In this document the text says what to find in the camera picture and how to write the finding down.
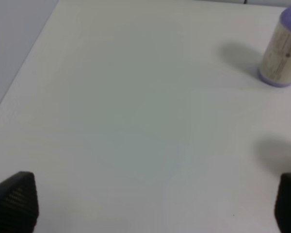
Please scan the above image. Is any purple white cylindrical roll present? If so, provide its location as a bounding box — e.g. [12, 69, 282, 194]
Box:
[258, 6, 291, 87]

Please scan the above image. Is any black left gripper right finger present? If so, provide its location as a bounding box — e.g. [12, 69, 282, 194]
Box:
[275, 173, 291, 233]

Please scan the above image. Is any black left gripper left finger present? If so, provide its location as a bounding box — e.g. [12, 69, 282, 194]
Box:
[0, 171, 39, 233]

